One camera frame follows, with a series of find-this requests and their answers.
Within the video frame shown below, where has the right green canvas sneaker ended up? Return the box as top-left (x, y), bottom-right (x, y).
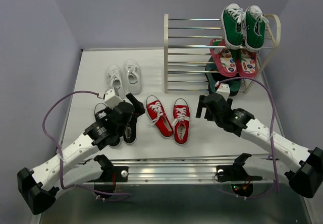
top-left (244, 5), bottom-right (268, 52)

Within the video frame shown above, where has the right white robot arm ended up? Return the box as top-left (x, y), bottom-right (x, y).
top-left (196, 93), bottom-right (322, 198)

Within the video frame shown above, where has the white metal shoe shelf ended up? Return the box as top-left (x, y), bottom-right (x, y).
top-left (163, 13), bottom-right (281, 94)

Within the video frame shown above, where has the right pink patterned slipper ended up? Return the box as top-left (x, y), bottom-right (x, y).
top-left (237, 48), bottom-right (258, 78)

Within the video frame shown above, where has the left pink patterned slipper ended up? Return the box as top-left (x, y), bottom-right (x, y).
top-left (209, 38), bottom-right (237, 78)

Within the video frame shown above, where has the green canvas sneaker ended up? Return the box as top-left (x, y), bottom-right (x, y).
top-left (221, 3), bottom-right (245, 50)
top-left (244, 5), bottom-right (268, 52)

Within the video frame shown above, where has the white sneaker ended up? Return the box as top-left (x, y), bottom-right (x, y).
top-left (106, 65), bottom-right (125, 98)
top-left (125, 60), bottom-right (142, 95)

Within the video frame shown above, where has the left dark green shoe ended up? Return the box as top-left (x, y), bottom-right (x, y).
top-left (205, 57), bottom-right (222, 94)

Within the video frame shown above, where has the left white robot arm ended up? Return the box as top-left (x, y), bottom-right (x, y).
top-left (17, 89), bottom-right (145, 215)

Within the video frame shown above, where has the aluminium mounting rail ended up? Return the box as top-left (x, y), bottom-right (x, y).
top-left (63, 154), bottom-right (305, 186)

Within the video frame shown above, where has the black canvas sneaker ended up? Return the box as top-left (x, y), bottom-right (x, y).
top-left (123, 117), bottom-right (137, 145)
top-left (93, 102), bottom-right (121, 148)

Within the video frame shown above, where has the red canvas sneaker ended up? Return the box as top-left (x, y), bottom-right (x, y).
top-left (145, 95), bottom-right (174, 138)
top-left (172, 98), bottom-right (190, 145)

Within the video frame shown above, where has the pink patterned slipper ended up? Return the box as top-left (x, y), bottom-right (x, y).
top-left (209, 38), bottom-right (237, 78)
top-left (237, 48), bottom-right (258, 78)

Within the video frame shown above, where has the left green canvas sneaker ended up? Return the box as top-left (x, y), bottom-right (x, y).
top-left (221, 3), bottom-right (245, 50)

